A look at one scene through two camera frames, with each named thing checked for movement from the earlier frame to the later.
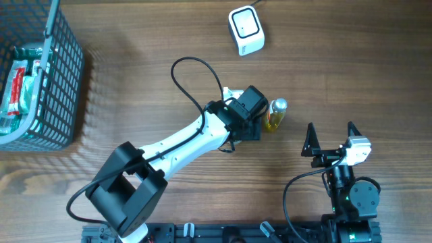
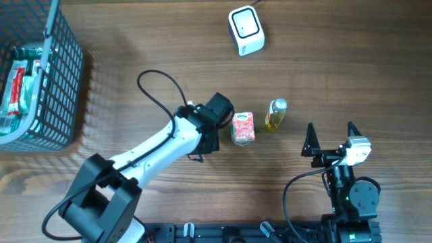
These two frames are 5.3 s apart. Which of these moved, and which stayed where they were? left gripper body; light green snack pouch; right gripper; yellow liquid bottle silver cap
Moved: left gripper body
Stayed: yellow liquid bottle silver cap; light green snack pouch; right gripper
